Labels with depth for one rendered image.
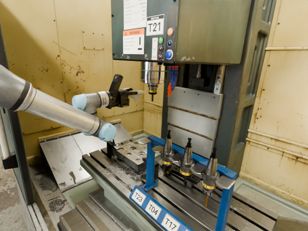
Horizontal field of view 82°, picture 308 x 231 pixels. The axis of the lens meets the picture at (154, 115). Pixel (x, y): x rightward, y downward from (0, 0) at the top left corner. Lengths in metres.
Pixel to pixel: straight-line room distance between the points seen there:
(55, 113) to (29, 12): 1.29
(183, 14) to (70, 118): 0.55
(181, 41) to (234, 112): 0.76
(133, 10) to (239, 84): 0.80
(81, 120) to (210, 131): 0.99
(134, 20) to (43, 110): 0.54
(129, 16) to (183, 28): 0.29
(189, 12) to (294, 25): 0.98
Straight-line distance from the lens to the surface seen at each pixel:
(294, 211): 1.85
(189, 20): 0.78
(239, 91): 1.32
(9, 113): 1.10
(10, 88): 0.61
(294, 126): 1.64
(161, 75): 1.02
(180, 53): 0.74
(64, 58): 1.88
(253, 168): 1.84
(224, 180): 0.74
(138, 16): 0.89
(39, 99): 0.64
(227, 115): 1.37
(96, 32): 2.03
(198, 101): 1.41
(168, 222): 0.93
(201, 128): 1.44
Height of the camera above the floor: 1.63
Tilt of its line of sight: 17 degrees down
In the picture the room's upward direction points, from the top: 2 degrees clockwise
